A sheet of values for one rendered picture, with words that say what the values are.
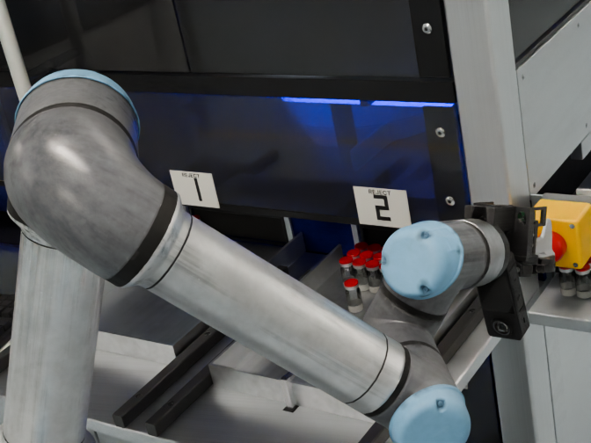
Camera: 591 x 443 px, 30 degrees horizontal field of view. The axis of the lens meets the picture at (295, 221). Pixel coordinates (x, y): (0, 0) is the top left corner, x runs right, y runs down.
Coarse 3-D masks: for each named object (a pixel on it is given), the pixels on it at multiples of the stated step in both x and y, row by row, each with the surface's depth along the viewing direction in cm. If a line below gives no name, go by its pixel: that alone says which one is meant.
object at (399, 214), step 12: (360, 192) 156; (372, 192) 154; (384, 192) 153; (396, 192) 152; (360, 204) 157; (372, 204) 155; (396, 204) 153; (360, 216) 158; (372, 216) 156; (384, 216) 155; (396, 216) 154; (408, 216) 153
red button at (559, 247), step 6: (540, 234) 141; (552, 234) 140; (558, 234) 140; (552, 240) 139; (558, 240) 139; (564, 240) 140; (552, 246) 139; (558, 246) 139; (564, 246) 140; (558, 252) 139; (564, 252) 140; (558, 258) 140
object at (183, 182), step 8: (176, 176) 174; (184, 176) 173; (192, 176) 172; (200, 176) 172; (208, 176) 170; (176, 184) 175; (184, 184) 174; (192, 184) 173; (200, 184) 172; (208, 184) 171; (184, 192) 175; (192, 192) 174; (208, 192) 172; (184, 200) 176; (192, 200) 175; (208, 200) 173; (216, 200) 172
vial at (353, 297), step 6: (348, 288) 156; (354, 288) 156; (348, 294) 156; (354, 294) 156; (360, 294) 157; (348, 300) 157; (354, 300) 156; (360, 300) 157; (348, 306) 157; (354, 306) 157; (360, 306) 157; (354, 312) 157
